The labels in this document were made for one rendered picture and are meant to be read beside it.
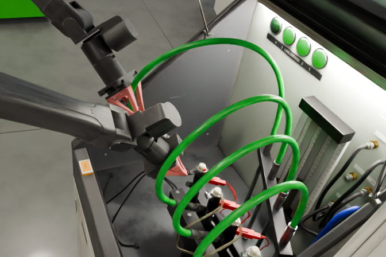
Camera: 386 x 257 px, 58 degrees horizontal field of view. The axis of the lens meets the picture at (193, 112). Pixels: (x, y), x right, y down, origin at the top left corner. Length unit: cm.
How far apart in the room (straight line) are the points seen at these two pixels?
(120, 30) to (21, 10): 328
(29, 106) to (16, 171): 189
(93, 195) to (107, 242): 15
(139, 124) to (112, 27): 23
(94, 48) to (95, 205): 41
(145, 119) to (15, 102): 27
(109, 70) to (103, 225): 39
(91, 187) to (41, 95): 51
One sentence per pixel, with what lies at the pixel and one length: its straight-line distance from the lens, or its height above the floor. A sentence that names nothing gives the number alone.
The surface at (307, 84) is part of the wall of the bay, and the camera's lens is 94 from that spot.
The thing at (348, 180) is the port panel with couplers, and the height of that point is 120.
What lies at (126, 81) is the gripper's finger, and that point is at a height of 129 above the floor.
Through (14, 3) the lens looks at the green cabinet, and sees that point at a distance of 401.
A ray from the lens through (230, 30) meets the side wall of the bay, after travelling 108.
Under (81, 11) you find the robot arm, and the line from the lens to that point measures 84.
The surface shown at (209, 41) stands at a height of 141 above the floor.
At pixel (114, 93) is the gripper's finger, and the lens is 81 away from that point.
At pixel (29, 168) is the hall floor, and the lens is 241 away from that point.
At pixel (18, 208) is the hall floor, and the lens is 223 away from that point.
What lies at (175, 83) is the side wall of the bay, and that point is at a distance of 108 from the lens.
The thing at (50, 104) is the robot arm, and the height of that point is 140.
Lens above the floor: 173
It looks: 37 degrees down
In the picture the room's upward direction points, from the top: 11 degrees clockwise
